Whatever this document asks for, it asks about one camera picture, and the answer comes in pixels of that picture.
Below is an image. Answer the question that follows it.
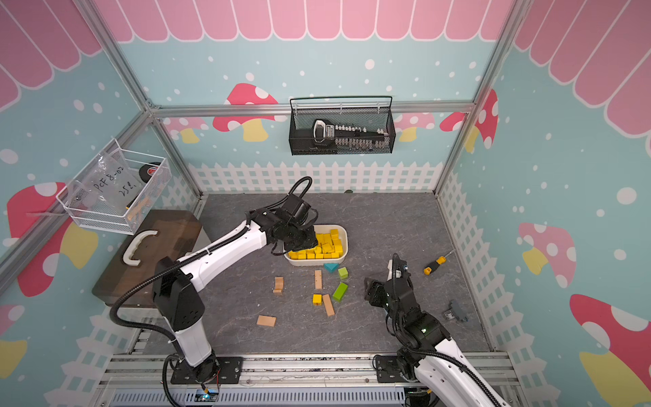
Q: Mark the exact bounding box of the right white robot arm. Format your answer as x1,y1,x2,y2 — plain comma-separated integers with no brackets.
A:
364,254,508,406

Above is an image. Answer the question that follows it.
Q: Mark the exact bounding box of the teal triangular block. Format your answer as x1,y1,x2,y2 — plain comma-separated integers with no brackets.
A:
324,263,339,272

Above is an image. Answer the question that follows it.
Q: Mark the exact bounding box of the black wire mesh basket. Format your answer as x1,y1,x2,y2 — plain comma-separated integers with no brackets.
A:
288,96,396,155

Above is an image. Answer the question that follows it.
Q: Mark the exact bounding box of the left natural wooden plank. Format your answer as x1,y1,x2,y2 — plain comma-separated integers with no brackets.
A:
315,270,323,290

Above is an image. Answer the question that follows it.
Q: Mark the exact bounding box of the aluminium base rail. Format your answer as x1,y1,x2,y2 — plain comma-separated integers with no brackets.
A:
91,353,492,406

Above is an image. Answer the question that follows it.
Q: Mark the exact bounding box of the white plastic tub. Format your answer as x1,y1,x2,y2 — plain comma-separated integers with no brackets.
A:
284,225,349,267

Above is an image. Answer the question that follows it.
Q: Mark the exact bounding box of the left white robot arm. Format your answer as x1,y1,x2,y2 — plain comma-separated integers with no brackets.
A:
110,176,319,388

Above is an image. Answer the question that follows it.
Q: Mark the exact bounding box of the right natural wooden plank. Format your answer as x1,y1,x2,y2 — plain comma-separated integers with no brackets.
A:
322,294,335,317

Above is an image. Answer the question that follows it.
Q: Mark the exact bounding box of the wooden arch block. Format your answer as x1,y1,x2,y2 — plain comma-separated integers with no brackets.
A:
273,276,284,294

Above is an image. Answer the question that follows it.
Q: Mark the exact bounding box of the small grey metal clip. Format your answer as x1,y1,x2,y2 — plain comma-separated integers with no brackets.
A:
442,299,469,322

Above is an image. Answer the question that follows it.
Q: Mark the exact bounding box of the yellow black screwdriver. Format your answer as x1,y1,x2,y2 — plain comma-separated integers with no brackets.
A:
423,249,455,276

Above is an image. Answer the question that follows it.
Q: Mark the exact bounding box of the clear wall-mounted bin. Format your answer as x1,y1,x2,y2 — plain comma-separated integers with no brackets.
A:
56,139,172,235

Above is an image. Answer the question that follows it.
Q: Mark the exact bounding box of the brown toolbox with white handle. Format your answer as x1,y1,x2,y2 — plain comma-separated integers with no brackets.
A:
92,210,203,306

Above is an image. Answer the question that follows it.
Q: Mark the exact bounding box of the natural wooden plank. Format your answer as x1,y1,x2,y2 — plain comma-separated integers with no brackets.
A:
322,294,335,317
315,270,323,290

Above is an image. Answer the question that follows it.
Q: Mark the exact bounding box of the black tape roll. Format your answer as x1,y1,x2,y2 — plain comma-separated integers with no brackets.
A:
138,162,161,183

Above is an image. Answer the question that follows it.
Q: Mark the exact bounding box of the small green cube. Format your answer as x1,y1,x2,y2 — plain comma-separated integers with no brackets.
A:
338,267,349,280

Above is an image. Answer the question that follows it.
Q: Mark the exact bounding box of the socket wrench set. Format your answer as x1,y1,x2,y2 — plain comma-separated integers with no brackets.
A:
311,120,392,154

